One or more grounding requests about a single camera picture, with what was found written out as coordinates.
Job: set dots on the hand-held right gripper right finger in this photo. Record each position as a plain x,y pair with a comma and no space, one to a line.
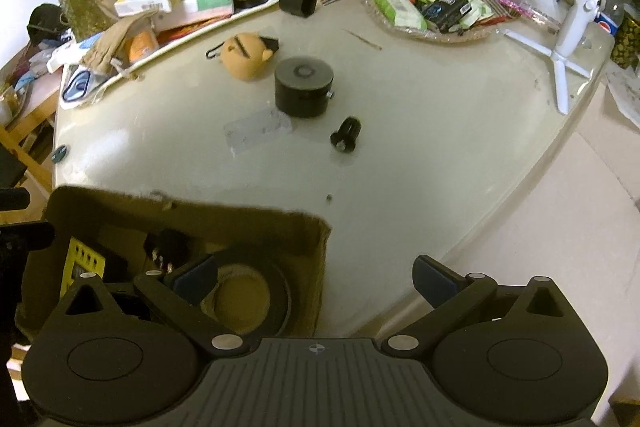
432,279

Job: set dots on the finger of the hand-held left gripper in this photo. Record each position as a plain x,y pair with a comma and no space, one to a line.
15,198
25,236

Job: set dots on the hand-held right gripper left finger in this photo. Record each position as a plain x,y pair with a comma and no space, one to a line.
197,281

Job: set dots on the black adapter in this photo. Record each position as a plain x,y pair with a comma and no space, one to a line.
167,249

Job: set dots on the yellow black tester device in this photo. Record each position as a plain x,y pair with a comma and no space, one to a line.
82,257

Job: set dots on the brown cardboard box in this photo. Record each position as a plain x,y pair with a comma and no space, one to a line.
200,219

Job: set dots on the small black knob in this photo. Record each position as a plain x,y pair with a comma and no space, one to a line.
345,133

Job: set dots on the black cylinder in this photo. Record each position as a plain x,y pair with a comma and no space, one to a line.
302,89

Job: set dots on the round tan pouch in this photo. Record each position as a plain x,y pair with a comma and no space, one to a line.
242,57

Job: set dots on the small black cup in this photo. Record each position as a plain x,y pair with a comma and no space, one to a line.
296,3

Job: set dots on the small round dark button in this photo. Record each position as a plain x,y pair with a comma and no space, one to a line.
60,154

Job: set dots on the wooden shelf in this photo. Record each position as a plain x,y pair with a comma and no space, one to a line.
25,127

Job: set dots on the blue white shell packet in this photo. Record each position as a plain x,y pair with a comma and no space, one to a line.
79,86

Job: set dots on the white blue tube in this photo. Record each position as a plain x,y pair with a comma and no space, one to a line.
70,52

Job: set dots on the clear plastic bag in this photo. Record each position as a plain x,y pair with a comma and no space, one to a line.
257,131

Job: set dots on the black cap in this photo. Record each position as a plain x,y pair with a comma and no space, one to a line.
45,19

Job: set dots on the orange packet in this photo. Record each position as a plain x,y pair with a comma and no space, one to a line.
142,47

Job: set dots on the white tray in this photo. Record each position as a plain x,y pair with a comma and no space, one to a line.
165,52

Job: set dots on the thin wooden stick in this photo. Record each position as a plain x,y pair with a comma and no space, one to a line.
365,39

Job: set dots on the round clear plate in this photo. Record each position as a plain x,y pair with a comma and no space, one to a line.
390,29

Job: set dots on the black packet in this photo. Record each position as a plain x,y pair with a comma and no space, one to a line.
445,11

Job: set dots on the green wipes packet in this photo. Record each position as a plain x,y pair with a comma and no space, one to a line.
397,9

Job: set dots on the white green packet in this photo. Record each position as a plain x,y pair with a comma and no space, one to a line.
480,9

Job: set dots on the white gimbal tripod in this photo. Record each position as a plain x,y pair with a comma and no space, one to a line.
575,22

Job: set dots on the yellow black patterned can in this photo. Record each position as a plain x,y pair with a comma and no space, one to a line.
627,42

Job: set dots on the blue label soda bottle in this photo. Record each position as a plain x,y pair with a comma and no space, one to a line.
610,24

